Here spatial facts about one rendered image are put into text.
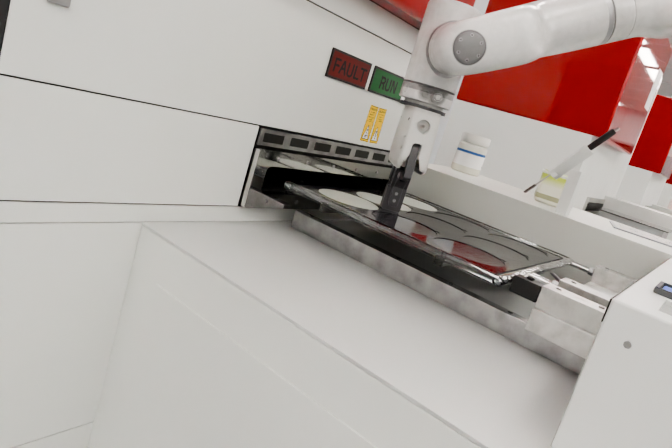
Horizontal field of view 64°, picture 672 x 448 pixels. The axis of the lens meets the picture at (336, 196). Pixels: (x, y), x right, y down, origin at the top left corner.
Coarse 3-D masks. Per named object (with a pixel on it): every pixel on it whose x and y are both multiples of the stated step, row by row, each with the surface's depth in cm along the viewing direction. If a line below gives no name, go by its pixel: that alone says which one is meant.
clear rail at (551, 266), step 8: (544, 264) 81; (552, 264) 84; (560, 264) 87; (568, 264) 92; (512, 272) 69; (520, 272) 71; (528, 272) 73; (536, 272) 76; (544, 272) 80; (504, 280) 65
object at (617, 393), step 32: (640, 288) 52; (608, 320) 44; (640, 320) 43; (608, 352) 44; (640, 352) 43; (608, 384) 44; (640, 384) 43; (576, 416) 45; (608, 416) 44; (640, 416) 42
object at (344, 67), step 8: (336, 56) 89; (344, 56) 91; (336, 64) 90; (344, 64) 92; (352, 64) 93; (360, 64) 95; (328, 72) 89; (336, 72) 91; (344, 72) 92; (352, 72) 94; (360, 72) 96; (368, 72) 98; (352, 80) 95; (360, 80) 97
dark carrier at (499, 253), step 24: (384, 216) 82; (408, 216) 88; (432, 216) 95; (456, 216) 104; (432, 240) 75; (456, 240) 80; (480, 240) 87; (504, 240) 94; (480, 264) 70; (504, 264) 74; (528, 264) 79
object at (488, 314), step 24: (312, 216) 90; (336, 240) 86; (360, 240) 84; (384, 264) 81; (408, 264) 79; (432, 288) 76; (456, 288) 74; (480, 312) 72; (504, 312) 70; (504, 336) 70; (528, 336) 68; (552, 360) 66; (576, 360) 65
